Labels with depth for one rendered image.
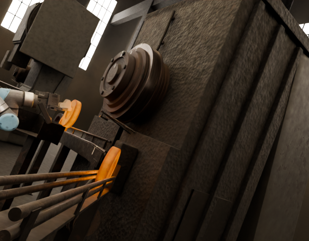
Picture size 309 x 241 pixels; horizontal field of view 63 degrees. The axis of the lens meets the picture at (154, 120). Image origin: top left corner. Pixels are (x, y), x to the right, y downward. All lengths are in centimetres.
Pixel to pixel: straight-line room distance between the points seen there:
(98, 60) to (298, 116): 1085
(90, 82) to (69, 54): 789
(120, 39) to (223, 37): 1141
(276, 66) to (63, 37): 314
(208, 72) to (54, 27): 310
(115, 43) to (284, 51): 1116
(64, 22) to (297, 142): 335
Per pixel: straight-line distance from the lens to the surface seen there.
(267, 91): 151
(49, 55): 398
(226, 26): 130
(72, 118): 137
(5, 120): 122
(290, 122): 170
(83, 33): 418
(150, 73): 128
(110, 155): 90
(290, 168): 182
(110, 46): 1233
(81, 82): 1180
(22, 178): 39
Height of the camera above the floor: 86
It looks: 5 degrees up
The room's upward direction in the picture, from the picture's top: 23 degrees clockwise
